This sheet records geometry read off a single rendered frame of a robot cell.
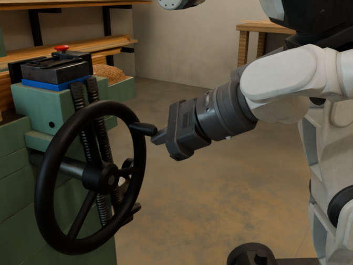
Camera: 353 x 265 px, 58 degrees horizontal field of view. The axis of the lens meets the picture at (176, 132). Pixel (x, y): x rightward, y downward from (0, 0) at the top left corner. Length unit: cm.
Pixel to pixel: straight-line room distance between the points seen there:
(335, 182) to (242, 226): 97
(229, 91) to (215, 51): 353
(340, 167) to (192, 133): 45
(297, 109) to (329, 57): 10
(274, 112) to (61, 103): 37
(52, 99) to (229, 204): 146
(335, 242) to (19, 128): 80
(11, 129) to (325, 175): 71
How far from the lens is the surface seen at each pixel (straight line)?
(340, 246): 97
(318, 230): 111
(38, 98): 67
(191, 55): 420
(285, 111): 52
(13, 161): 71
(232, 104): 50
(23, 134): 71
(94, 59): 106
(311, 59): 46
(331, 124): 78
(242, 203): 196
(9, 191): 73
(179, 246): 165
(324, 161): 85
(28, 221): 79
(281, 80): 46
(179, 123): 58
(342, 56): 48
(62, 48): 73
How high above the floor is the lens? 113
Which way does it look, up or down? 24 degrees down
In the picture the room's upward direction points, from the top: straight up
